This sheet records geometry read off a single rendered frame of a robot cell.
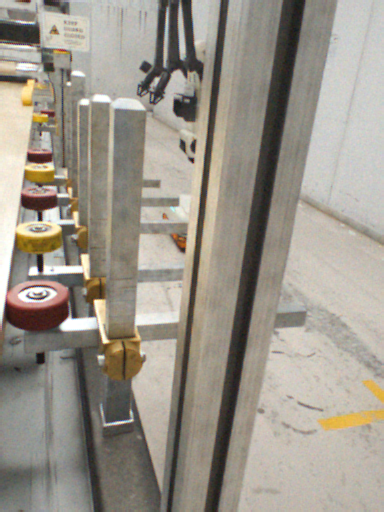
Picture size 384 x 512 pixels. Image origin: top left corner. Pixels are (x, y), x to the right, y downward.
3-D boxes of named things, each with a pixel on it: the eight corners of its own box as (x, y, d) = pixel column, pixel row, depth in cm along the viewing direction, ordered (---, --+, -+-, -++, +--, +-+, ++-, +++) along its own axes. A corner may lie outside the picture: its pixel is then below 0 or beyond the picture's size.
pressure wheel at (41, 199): (30, 244, 100) (27, 195, 96) (18, 232, 106) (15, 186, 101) (63, 238, 105) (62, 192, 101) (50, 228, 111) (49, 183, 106)
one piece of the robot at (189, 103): (190, 117, 317) (193, 86, 308) (201, 122, 292) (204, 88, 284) (169, 116, 312) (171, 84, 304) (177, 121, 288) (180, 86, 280)
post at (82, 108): (92, 294, 113) (94, 99, 95) (93, 301, 110) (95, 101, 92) (78, 295, 112) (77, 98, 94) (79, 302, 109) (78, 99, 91)
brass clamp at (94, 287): (107, 275, 93) (108, 253, 91) (117, 306, 81) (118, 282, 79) (77, 276, 91) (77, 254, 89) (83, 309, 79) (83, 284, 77)
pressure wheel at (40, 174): (24, 208, 123) (22, 168, 118) (28, 200, 130) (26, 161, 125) (54, 209, 125) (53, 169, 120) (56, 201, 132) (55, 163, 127)
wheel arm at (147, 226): (200, 232, 120) (202, 217, 119) (204, 236, 117) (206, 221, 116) (32, 234, 106) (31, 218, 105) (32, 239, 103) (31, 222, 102)
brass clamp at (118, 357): (128, 324, 70) (130, 297, 68) (146, 379, 58) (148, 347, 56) (89, 328, 68) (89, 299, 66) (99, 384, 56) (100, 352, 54)
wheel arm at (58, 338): (293, 320, 76) (298, 299, 74) (303, 331, 73) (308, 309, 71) (25, 345, 62) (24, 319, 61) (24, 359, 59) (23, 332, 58)
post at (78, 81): (84, 241, 133) (84, 72, 115) (85, 246, 130) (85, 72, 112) (72, 242, 132) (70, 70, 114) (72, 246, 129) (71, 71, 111)
